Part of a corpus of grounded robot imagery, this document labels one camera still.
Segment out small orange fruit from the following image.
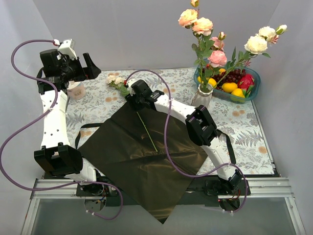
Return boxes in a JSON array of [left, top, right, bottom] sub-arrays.
[[219, 68, 226, 74]]

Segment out yellow mango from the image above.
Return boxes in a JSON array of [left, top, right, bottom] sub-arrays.
[[197, 76, 217, 87]]

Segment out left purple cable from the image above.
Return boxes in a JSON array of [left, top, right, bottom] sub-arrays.
[[0, 39, 124, 220]]

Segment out white toilet paper roll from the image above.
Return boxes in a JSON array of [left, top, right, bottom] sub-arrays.
[[67, 81, 86, 100]]

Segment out teal plastic fruit tub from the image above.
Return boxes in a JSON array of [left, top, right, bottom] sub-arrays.
[[192, 65, 261, 107]]

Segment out pink rose stem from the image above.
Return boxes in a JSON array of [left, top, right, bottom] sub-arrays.
[[208, 31, 227, 68]]

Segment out white ribbed ceramic vase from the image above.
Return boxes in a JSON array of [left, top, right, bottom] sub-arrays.
[[191, 85, 213, 109]]

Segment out white rose stems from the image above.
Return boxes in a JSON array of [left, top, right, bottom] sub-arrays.
[[206, 24, 288, 80]]

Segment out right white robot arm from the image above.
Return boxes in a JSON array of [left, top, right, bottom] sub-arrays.
[[124, 79, 248, 195]]

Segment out dark purple grapes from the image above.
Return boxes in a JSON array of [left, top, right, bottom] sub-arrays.
[[210, 69, 246, 87]]

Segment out floral table mat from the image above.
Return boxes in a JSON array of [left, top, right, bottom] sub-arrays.
[[66, 68, 275, 177]]

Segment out red dragon fruit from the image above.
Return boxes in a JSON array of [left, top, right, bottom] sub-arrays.
[[237, 74, 254, 97]]

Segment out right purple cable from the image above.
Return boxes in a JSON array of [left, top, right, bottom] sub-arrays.
[[124, 70, 249, 213]]

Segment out black wrapping paper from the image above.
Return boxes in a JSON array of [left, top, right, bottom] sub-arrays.
[[79, 103, 207, 223]]

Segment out purple cable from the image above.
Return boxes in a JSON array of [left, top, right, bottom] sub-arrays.
[[124, 70, 249, 213], [0, 39, 124, 220]]

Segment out black ribbon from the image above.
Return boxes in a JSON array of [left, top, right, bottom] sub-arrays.
[[75, 122, 236, 164]]

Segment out yellow lemon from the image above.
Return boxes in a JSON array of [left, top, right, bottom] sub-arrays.
[[222, 82, 238, 93]]

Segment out yellow pear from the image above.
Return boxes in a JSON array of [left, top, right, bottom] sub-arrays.
[[231, 88, 245, 98]]

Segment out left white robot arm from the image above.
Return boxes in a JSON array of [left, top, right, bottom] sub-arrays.
[[34, 49, 104, 196]]

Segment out peach rose stem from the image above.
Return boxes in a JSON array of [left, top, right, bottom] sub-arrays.
[[178, 0, 213, 93]]

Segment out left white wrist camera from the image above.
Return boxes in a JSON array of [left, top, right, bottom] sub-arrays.
[[58, 39, 77, 60]]

